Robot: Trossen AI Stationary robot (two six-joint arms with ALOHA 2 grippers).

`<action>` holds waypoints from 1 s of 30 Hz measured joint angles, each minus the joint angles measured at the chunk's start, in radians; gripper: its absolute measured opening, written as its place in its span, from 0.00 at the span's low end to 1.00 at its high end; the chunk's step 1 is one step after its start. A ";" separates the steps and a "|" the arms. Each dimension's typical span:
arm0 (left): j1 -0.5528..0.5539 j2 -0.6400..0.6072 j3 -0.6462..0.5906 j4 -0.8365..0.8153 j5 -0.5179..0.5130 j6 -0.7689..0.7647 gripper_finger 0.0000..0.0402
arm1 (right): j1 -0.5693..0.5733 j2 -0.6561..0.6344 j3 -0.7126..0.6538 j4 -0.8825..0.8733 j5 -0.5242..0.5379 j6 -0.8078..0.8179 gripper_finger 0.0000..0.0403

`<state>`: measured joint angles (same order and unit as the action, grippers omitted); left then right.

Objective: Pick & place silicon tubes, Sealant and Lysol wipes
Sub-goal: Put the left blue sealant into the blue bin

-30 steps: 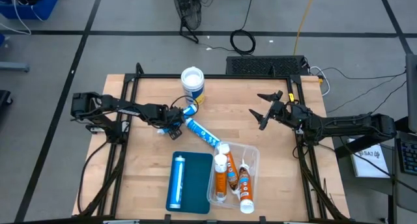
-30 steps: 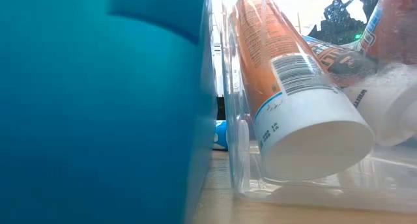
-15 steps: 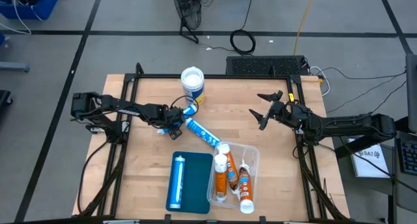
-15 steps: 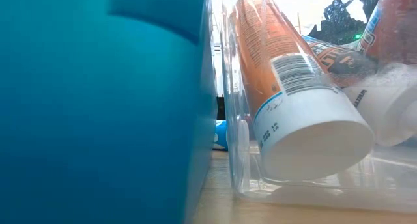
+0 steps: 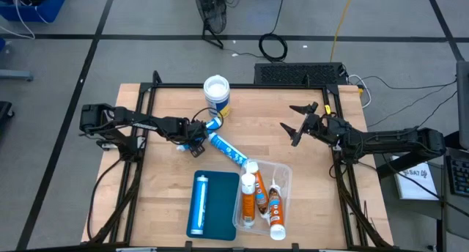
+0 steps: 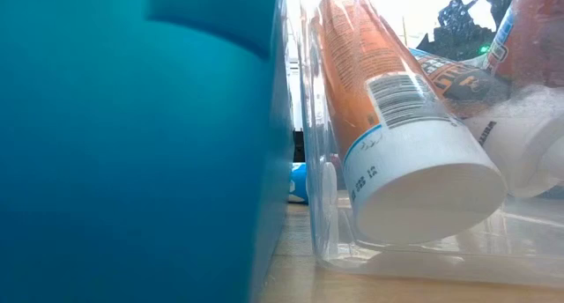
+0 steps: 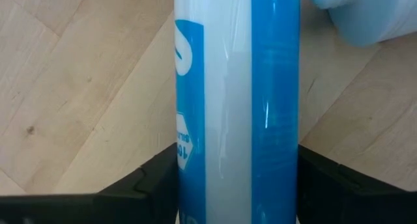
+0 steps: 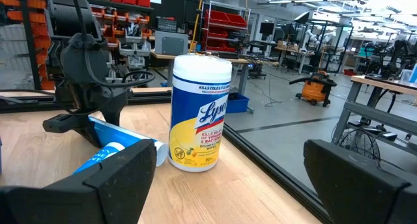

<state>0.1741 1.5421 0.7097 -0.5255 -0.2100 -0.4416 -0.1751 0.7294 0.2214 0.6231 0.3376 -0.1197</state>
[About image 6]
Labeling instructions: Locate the blue silicone sealant tube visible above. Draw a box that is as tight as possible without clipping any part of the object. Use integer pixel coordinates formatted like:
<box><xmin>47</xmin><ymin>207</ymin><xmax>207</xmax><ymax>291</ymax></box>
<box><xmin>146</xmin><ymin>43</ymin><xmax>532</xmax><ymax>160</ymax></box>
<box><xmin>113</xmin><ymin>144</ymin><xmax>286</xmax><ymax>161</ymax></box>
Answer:
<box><xmin>288</xmin><ymin>161</ymin><xmax>309</xmax><ymax>205</ymax></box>

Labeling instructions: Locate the orange sealant tube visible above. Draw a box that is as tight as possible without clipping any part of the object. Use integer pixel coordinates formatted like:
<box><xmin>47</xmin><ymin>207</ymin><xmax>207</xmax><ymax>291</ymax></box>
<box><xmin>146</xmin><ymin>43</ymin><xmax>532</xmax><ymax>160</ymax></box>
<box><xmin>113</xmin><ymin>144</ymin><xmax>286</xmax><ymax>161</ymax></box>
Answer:
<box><xmin>409</xmin><ymin>47</ymin><xmax>564</xmax><ymax>199</ymax></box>
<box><xmin>313</xmin><ymin>0</ymin><xmax>509</xmax><ymax>247</ymax></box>
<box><xmin>482</xmin><ymin>0</ymin><xmax>564</xmax><ymax>92</ymax></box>

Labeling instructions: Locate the teal plastic bin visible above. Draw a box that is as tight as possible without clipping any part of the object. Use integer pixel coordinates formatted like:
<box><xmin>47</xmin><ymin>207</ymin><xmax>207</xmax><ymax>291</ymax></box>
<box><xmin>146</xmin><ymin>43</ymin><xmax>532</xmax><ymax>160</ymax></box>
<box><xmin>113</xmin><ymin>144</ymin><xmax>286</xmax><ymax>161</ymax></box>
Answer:
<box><xmin>0</xmin><ymin>0</ymin><xmax>296</xmax><ymax>303</ymax></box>

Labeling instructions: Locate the clear plastic container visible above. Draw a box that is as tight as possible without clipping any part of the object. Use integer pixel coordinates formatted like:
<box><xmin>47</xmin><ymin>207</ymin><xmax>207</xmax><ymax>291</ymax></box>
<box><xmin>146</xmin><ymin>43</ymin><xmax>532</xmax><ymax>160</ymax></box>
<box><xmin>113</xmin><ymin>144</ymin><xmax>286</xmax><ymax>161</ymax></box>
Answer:
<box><xmin>297</xmin><ymin>0</ymin><xmax>564</xmax><ymax>291</ymax></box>

